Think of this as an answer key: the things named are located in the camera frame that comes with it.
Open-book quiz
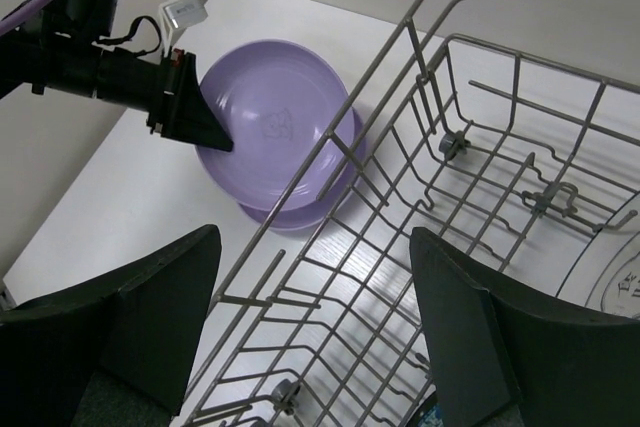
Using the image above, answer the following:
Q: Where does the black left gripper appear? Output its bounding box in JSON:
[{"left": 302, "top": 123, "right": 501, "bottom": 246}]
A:
[{"left": 93, "top": 48, "right": 234, "bottom": 152}]

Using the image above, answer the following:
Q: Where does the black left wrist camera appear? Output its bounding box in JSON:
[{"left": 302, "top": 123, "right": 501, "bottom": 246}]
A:
[{"left": 19, "top": 0, "right": 118, "bottom": 44}]

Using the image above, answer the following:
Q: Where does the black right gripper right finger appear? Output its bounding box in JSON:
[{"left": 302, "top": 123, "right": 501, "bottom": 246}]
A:
[{"left": 409, "top": 227, "right": 639, "bottom": 426}]

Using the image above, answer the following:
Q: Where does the grey wire dish rack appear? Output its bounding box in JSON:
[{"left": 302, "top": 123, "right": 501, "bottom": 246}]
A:
[{"left": 180, "top": 0, "right": 639, "bottom": 426}]

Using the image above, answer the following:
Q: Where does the purple plastic plate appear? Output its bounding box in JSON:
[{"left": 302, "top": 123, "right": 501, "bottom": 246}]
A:
[{"left": 196, "top": 39, "right": 355, "bottom": 210}]

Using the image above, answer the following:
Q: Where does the white plate dark rim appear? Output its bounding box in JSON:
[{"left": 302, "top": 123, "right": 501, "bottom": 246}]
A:
[{"left": 556, "top": 194, "right": 639, "bottom": 320}]

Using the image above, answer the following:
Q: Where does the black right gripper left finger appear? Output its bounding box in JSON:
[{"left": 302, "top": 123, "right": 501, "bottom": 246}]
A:
[{"left": 1, "top": 224, "right": 221, "bottom": 426}]

